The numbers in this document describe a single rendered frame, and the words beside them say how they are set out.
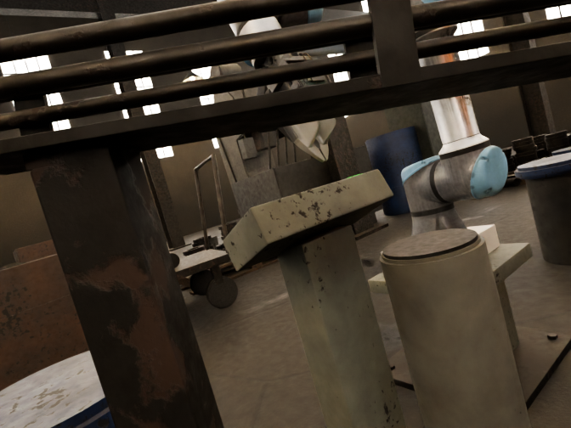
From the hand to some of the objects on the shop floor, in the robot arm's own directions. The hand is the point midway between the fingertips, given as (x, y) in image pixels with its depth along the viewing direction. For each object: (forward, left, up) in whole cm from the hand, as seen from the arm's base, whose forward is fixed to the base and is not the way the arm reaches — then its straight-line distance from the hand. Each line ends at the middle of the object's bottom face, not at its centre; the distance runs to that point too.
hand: (319, 156), depth 60 cm
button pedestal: (+2, -6, -66) cm, 67 cm away
